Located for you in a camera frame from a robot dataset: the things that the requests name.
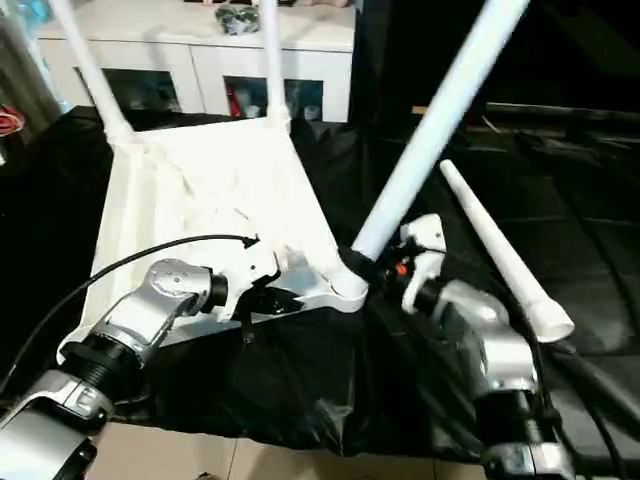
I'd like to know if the white plastic table top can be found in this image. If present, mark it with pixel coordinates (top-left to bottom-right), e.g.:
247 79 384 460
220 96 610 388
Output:
57 113 373 365

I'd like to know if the white plastic table leg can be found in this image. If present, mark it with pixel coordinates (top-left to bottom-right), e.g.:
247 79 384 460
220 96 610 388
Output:
334 0 532 297
257 0 292 131
47 0 137 147
437 158 577 344

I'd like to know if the black plastic mat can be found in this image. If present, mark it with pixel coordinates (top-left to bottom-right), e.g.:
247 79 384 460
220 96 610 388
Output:
0 98 640 471

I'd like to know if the white cabinet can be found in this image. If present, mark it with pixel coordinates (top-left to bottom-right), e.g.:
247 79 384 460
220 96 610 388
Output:
32 0 357 123

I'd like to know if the grey crumpled bundle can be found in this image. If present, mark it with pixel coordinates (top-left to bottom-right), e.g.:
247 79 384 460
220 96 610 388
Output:
214 3 262 37

